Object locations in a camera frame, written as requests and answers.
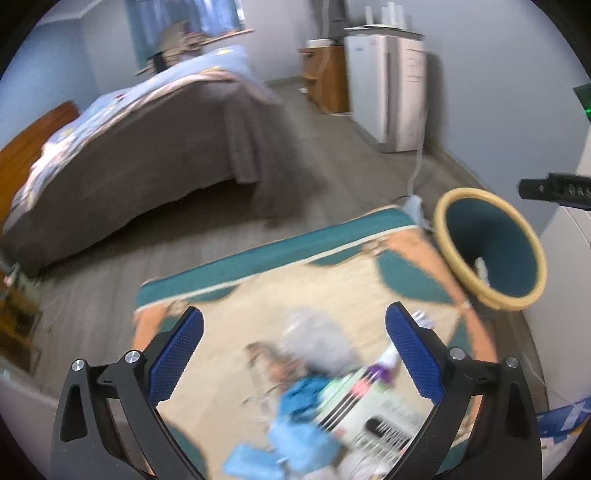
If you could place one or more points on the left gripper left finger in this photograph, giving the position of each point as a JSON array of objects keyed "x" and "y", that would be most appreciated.
[{"x": 85, "y": 442}]

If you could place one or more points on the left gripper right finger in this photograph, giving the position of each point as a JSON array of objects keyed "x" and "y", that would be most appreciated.
[{"x": 504, "y": 442}]

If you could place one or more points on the green tissue box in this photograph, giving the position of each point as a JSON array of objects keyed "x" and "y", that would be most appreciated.
[{"x": 367, "y": 414}]

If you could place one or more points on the light blue face mask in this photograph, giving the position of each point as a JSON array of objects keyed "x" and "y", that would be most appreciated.
[{"x": 295, "y": 447}]

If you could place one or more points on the teal cloth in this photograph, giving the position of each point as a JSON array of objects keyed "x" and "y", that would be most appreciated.
[{"x": 300, "y": 401}]

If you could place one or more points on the clear plastic bag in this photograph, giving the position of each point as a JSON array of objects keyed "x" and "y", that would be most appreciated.
[{"x": 319, "y": 343}]

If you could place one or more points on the teal yellow-rimmed trash bin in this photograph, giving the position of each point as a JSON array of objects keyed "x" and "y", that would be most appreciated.
[{"x": 491, "y": 247}]

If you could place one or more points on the wooden chair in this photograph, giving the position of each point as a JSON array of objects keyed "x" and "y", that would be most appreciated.
[{"x": 20, "y": 316}]

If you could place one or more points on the white air purifier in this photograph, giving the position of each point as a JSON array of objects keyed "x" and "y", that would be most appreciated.
[{"x": 387, "y": 75}]

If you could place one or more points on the teal patterned floor mat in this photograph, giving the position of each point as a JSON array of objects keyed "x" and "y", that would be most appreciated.
[{"x": 350, "y": 272}]

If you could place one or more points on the wooden side cabinet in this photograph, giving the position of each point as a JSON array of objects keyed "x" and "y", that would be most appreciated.
[{"x": 324, "y": 74}]

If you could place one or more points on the wooden headboard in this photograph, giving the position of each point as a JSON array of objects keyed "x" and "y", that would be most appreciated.
[{"x": 23, "y": 150}]

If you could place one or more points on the bed with brown cover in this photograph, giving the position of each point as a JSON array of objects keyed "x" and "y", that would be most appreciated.
[{"x": 198, "y": 136}]

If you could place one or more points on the light blue quilt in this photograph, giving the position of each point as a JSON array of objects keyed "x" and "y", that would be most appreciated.
[{"x": 226, "y": 64}]

